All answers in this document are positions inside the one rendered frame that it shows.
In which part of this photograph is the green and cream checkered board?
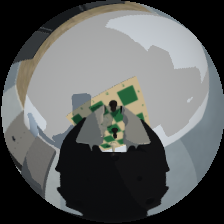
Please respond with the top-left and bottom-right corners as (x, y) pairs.
(66, 76), (150, 150)

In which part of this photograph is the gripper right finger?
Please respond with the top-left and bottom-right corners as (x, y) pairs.
(120, 105), (170, 172)

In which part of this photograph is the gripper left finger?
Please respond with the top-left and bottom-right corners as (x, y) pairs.
(55, 105), (106, 172)

